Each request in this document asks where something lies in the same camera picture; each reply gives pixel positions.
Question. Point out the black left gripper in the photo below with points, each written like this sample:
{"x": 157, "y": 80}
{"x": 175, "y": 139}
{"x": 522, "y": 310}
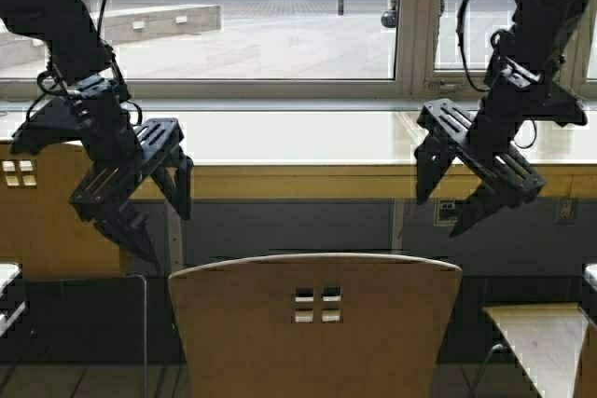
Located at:
{"x": 123, "y": 155}

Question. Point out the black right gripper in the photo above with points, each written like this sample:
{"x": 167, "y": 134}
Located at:
{"x": 484, "y": 143}

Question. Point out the wooden chair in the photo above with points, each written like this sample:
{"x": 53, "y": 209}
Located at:
{"x": 553, "y": 343}
{"x": 314, "y": 325}
{"x": 41, "y": 231}

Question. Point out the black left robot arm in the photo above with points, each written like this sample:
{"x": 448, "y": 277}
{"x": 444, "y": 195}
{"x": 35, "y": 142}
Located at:
{"x": 74, "y": 43}

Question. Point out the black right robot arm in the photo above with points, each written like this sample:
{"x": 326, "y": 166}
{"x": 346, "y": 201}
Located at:
{"x": 533, "y": 44}

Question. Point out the long wooden counter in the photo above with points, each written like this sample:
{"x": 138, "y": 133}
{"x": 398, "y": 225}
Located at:
{"x": 310, "y": 155}

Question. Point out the wall power outlet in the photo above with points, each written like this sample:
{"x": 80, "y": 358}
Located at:
{"x": 446, "y": 211}

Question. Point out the window frame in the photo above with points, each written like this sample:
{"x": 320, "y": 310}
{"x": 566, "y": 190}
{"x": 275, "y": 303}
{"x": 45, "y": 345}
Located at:
{"x": 411, "y": 35}

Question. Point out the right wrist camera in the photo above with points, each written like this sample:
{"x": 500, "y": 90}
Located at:
{"x": 556, "y": 104}

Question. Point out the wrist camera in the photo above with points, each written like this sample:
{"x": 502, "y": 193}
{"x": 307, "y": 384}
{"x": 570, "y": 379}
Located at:
{"x": 53, "y": 124}
{"x": 556, "y": 104}

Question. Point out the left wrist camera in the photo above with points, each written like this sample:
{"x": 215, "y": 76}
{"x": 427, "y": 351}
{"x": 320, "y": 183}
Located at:
{"x": 53, "y": 124}

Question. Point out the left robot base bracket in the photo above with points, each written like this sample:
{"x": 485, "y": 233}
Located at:
{"x": 13, "y": 296}

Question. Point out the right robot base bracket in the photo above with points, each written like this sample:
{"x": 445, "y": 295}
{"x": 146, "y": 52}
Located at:
{"x": 588, "y": 292}

